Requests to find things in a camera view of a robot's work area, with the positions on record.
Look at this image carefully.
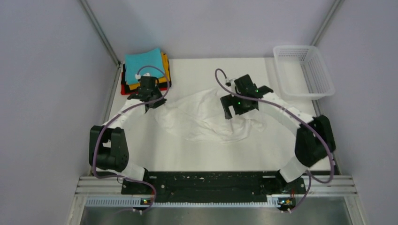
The folded cyan t shirt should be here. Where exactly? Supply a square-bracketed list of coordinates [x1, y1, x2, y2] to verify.
[124, 48, 165, 85]

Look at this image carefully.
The white t shirt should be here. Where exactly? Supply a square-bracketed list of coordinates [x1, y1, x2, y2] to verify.
[153, 88, 267, 143]

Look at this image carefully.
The white slotted cable duct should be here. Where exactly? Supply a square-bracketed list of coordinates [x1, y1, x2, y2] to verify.
[85, 196, 293, 209]

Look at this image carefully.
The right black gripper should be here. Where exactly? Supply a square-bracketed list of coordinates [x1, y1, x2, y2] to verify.
[221, 91, 254, 120]

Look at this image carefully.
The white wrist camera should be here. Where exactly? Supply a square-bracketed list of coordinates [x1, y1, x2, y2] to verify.
[225, 78, 236, 88]
[135, 73, 151, 80]

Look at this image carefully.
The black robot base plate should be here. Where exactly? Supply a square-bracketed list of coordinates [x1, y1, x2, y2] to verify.
[121, 171, 306, 203]

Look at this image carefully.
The aluminium frame rail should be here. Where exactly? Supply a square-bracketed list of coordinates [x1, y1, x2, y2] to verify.
[75, 175, 358, 197]

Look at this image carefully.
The folded red t shirt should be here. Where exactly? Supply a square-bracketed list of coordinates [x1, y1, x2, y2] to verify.
[121, 83, 140, 95]

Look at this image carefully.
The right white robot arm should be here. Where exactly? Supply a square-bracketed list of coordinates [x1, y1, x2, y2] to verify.
[215, 74, 336, 193]

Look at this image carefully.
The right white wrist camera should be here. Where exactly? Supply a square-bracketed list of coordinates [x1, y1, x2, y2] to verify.
[225, 78, 236, 88]

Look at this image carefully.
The folded black t shirt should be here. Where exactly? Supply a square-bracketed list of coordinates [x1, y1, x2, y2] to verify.
[120, 52, 171, 91]

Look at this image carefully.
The white plastic basket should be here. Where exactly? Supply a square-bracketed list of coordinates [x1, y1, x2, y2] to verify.
[273, 45, 336, 100]

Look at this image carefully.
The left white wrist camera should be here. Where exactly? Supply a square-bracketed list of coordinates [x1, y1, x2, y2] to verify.
[135, 73, 151, 80]

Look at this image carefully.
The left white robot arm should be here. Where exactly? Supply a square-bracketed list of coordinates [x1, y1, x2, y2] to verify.
[89, 76, 166, 194]

